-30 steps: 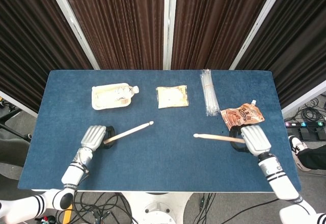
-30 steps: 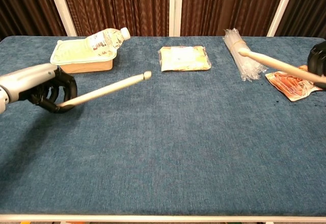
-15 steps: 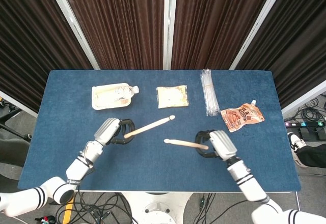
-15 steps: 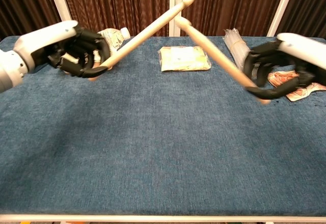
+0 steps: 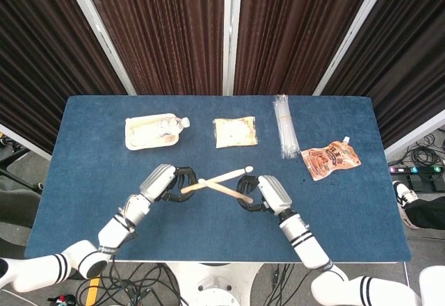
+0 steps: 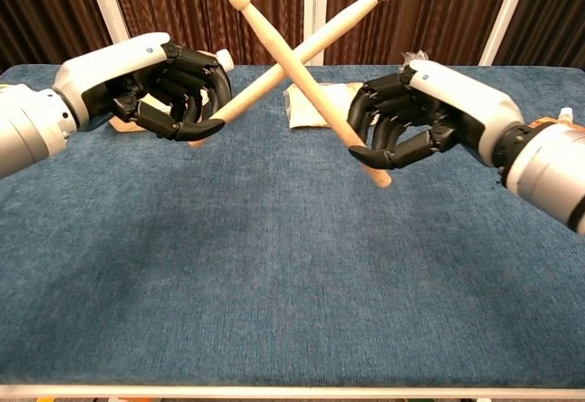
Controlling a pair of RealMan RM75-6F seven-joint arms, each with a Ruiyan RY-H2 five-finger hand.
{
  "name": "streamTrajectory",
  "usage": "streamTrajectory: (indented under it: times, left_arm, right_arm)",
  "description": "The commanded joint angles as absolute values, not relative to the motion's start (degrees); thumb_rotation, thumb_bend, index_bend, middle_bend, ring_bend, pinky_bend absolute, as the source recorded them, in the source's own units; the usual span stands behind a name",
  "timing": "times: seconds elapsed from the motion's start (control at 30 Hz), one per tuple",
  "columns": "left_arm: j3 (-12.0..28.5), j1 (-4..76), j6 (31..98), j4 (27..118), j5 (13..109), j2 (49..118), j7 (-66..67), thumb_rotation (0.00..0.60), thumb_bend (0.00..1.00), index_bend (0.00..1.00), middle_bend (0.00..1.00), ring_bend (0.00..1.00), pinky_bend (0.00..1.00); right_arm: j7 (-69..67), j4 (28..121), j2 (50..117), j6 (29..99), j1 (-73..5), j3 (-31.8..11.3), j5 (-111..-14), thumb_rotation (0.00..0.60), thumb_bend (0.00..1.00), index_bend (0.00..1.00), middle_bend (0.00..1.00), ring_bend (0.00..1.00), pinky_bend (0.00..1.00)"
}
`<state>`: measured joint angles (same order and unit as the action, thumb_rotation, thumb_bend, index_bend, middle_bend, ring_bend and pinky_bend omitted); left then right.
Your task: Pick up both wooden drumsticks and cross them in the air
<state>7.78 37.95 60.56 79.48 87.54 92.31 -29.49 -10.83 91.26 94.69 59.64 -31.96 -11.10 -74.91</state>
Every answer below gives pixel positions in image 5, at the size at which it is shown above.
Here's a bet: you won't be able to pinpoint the bundle of clear wrapped straws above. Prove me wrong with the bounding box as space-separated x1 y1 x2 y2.
273 93 300 160

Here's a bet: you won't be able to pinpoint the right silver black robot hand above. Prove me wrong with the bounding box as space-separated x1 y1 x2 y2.
236 175 293 216

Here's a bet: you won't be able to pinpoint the yellow sealed food packet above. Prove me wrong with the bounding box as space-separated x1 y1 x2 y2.
212 115 259 150

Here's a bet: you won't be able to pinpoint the white screen frame post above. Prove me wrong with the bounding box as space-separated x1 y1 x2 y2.
0 123 53 161
222 0 243 96
312 0 394 97
61 0 137 95
384 109 445 159

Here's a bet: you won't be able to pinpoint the cream plastic food tray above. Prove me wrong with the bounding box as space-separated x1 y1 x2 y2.
124 113 181 152

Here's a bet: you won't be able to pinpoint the black foot pedals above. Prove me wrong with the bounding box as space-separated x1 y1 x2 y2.
406 173 445 192

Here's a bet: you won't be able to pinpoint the grey clothed person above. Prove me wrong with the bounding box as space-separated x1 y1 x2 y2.
0 175 42 229

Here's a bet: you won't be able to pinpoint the black cables under robot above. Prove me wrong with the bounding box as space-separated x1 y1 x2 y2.
74 262 185 306

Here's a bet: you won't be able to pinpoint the black trouser leg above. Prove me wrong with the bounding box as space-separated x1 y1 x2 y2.
405 198 445 230

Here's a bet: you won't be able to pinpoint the brown pleated curtain panel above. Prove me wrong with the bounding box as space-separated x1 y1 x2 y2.
0 0 128 154
79 0 226 95
233 0 380 95
325 0 445 149

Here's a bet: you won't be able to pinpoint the blue table cloth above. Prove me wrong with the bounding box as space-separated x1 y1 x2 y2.
24 95 412 264

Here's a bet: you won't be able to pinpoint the white black sneaker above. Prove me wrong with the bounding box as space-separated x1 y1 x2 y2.
392 180 418 213

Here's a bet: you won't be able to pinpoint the orange spout pouch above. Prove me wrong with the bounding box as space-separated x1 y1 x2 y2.
300 136 362 182

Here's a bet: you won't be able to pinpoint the clear plastic water bottle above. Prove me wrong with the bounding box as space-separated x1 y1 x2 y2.
152 115 191 136

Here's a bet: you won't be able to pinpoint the pale wooden drumstick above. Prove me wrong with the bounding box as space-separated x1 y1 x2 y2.
197 178 254 204
180 166 254 195

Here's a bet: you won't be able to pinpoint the tangle of black floor cables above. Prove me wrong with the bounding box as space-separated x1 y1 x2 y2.
389 135 445 168

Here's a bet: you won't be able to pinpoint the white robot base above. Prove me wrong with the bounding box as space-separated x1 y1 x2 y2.
166 262 265 306

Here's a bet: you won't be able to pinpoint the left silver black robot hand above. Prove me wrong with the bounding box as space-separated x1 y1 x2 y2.
139 164 200 204

